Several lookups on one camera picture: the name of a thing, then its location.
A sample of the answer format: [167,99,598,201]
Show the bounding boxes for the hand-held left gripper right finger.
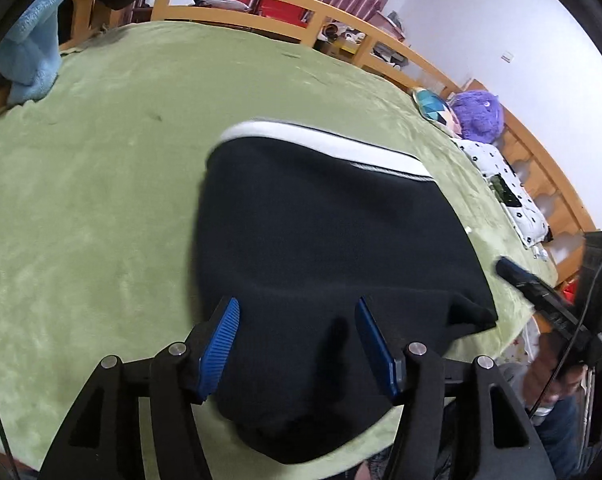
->
[355,296,556,480]

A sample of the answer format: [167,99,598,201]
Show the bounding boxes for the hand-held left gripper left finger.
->
[40,296,242,480]

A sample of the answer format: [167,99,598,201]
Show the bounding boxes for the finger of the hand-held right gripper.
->
[496,256,589,335]

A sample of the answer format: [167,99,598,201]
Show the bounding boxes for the black pants with white stripe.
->
[193,119,499,465]

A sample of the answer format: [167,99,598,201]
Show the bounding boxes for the person's right forearm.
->
[531,405,602,480]

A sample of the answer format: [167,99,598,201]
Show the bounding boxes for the person's right hand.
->
[523,332,589,413]

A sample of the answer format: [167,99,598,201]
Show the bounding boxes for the white floral pillow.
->
[453,137,552,247]

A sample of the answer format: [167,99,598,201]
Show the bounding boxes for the purple plush toy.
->
[451,89,506,147]

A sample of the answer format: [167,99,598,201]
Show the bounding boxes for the geometric patterned cushion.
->
[412,87,464,136]

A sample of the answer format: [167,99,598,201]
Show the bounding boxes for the green fleece blanket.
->
[0,20,556,480]

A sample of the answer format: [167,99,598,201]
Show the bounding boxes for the cluttered desk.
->
[316,22,366,56]

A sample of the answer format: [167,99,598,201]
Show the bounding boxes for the light blue towel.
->
[0,0,80,106]

